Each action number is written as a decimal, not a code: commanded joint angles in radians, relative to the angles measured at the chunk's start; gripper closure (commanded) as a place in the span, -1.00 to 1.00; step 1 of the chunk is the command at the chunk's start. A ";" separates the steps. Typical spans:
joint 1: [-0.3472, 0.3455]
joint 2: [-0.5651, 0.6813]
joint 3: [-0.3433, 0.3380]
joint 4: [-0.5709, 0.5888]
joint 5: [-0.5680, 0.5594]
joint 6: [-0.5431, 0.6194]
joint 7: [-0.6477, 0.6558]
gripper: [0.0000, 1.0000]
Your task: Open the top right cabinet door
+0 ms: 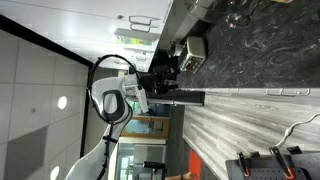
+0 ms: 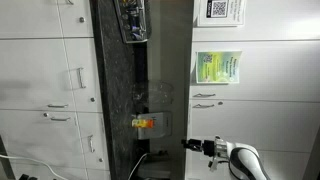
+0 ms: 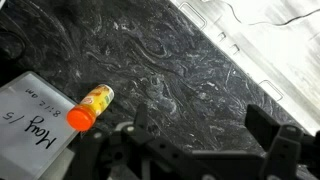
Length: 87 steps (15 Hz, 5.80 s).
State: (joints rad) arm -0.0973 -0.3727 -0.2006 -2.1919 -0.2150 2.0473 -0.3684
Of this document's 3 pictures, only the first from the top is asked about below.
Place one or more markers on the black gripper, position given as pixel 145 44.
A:
pixel 153 82

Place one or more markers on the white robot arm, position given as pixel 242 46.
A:
pixel 109 99

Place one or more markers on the green poster on cabinet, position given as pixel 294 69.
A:
pixel 127 40

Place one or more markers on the left orange black clamp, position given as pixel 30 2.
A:
pixel 243 165

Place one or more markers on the orange black clamp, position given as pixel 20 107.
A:
pixel 243 165
pixel 287 170

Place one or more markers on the right orange black clamp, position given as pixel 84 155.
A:
pixel 287 170

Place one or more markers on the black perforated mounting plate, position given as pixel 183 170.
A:
pixel 305 167

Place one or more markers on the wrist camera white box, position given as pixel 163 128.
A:
pixel 141 96

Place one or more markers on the metal adjacent door handle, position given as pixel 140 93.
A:
pixel 142 28

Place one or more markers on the lower cabinet metal handle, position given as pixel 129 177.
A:
pixel 289 92

